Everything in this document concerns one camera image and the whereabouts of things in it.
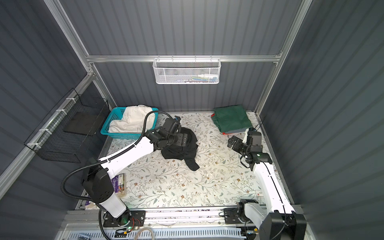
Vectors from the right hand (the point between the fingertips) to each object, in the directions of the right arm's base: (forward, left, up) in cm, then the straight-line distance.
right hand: (237, 143), depth 82 cm
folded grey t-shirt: (+20, -9, -14) cm, 26 cm away
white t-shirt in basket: (+30, +71, -12) cm, 78 cm away
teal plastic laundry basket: (+33, +84, -8) cm, 90 cm away
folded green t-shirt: (+30, -2, -12) cm, 32 cm away
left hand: (+4, +31, +1) cm, 31 cm away
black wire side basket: (-1, +86, +13) cm, 87 cm away
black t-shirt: (+2, +29, -12) cm, 32 cm away
